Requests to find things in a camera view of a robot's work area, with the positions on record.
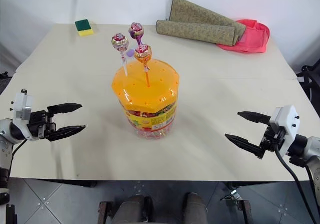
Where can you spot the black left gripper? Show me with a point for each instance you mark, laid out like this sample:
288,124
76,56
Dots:
37,126

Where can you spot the green and yellow sponge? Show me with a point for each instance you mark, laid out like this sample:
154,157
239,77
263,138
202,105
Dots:
84,27

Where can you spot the dark rounded right shape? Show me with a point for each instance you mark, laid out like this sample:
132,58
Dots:
195,207

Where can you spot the black equipment at edge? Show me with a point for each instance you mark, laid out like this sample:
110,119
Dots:
311,80

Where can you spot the rolled olive-green mat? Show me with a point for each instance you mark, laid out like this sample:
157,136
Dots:
200,24

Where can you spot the rusty bracket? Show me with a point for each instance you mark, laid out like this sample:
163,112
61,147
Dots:
243,209
103,212

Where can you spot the pink plastic bag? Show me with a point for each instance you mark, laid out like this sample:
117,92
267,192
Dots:
250,37

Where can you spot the rusty right bracket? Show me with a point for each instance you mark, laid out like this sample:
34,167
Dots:
243,209

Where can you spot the rusty left bracket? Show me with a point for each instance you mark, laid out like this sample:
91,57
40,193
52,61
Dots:
103,212

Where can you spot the pink-wrapped white-stick lollipop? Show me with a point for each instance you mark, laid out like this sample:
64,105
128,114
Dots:
120,44

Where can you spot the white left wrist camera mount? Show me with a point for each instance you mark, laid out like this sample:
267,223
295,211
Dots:
22,108

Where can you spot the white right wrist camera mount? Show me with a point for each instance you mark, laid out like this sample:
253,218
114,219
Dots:
285,126

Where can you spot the dark rounded shape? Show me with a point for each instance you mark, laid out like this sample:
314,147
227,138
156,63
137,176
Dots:
131,209
195,207

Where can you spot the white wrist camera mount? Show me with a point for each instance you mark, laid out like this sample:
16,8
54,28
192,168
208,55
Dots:
22,108
285,126

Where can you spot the orange-wrapped lollipop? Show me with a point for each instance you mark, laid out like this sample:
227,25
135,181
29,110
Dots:
143,54

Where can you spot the purple-wrapped lollipop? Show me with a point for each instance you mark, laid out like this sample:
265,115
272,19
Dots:
136,30

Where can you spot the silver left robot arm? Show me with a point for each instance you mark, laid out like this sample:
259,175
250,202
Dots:
7,156

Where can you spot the dark rounded left shape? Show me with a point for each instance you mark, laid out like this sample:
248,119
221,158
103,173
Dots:
131,209

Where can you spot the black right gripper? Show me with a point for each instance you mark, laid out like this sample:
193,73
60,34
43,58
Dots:
272,139

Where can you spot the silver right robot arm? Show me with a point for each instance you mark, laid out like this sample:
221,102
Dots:
306,151

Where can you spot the orange-lidded lollipop jar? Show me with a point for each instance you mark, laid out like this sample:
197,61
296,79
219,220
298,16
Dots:
146,97

